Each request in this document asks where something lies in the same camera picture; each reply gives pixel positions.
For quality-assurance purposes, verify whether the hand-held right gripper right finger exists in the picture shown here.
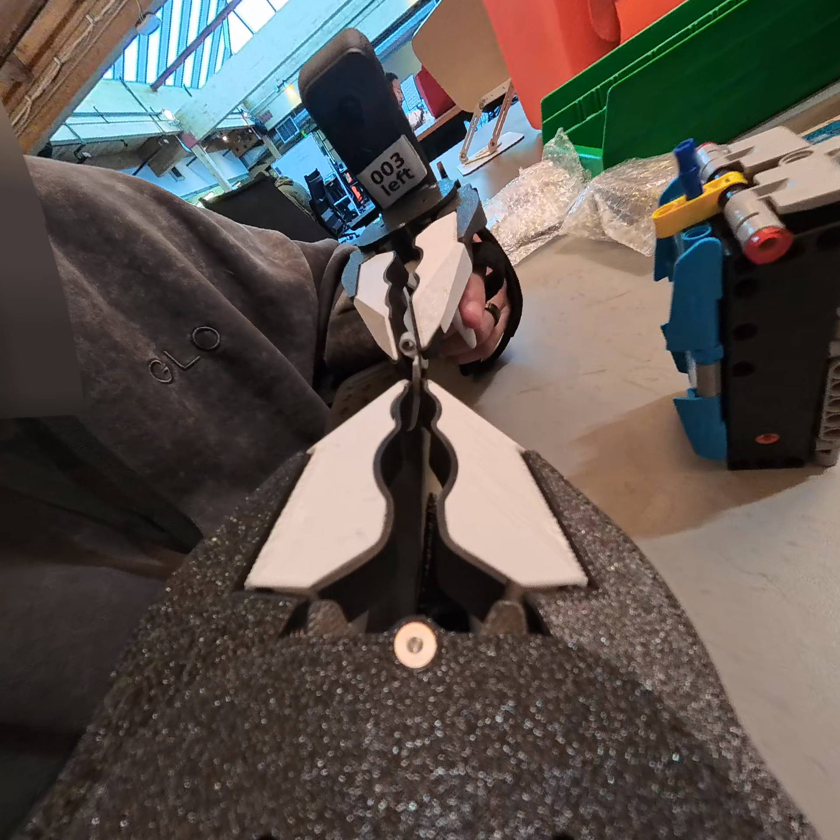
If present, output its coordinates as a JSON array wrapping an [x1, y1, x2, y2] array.
[[425, 381, 589, 602]]

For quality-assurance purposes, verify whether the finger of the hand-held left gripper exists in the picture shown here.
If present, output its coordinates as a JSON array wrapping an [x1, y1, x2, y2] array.
[[412, 217, 475, 353], [354, 251, 406, 363]]

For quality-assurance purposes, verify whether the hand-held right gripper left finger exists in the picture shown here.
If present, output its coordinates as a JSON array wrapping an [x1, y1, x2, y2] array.
[[244, 379, 413, 621]]

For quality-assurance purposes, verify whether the person's left forearm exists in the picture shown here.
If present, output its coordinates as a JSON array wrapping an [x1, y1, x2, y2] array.
[[197, 197, 389, 401]]

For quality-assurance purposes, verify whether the grey desk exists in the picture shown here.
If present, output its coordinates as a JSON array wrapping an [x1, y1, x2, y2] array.
[[420, 98, 840, 808]]

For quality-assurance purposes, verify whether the person's left hand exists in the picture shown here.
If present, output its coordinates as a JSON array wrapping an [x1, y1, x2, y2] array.
[[435, 272, 511, 366]]

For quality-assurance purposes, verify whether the black office chair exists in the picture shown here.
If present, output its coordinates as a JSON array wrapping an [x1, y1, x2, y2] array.
[[304, 167, 363, 232]]

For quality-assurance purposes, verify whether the beige laptop stand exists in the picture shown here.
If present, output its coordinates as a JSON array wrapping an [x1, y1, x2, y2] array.
[[411, 10, 526, 176]]

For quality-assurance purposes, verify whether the clear plastic bag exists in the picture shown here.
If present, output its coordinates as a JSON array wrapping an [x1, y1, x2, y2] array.
[[482, 128, 678, 263]]

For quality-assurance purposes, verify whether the orange plastic case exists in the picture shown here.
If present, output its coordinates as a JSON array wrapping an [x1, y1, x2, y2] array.
[[482, 0, 686, 114]]

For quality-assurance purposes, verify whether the person's grey sweater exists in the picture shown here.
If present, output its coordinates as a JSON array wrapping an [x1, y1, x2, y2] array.
[[0, 154, 342, 808]]

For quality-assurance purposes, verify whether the blue and black brick model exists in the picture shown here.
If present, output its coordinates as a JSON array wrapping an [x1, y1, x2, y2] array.
[[651, 125, 840, 471]]

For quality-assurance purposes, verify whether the green box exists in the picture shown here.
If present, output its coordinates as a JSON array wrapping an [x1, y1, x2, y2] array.
[[539, 0, 840, 178]]

